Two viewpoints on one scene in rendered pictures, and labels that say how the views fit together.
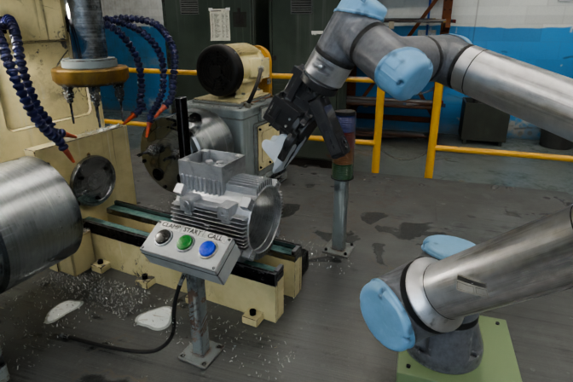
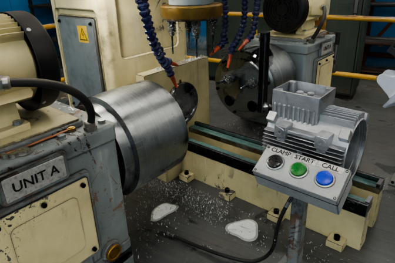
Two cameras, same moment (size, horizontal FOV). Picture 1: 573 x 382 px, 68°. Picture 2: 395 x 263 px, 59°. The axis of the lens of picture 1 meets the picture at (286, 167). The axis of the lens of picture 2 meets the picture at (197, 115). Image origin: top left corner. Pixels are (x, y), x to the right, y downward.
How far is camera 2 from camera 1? 0.23 m
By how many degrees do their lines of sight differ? 14
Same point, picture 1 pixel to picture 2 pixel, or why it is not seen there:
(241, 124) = (305, 58)
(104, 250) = (190, 163)
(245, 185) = (341, 117)
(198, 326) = (297, 246)
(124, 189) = (201, 112)
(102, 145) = (190, 73)
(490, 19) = not seen: outside the picture
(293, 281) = (374, 212)
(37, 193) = (158, 113)
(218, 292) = not seen: hidden behind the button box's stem
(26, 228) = (151, 142)
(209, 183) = (303, 113)
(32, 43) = not seen: outside the picture
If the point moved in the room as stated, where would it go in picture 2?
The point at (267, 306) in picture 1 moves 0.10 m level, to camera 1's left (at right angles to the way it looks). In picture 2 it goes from (352, 234) to (307, 228)
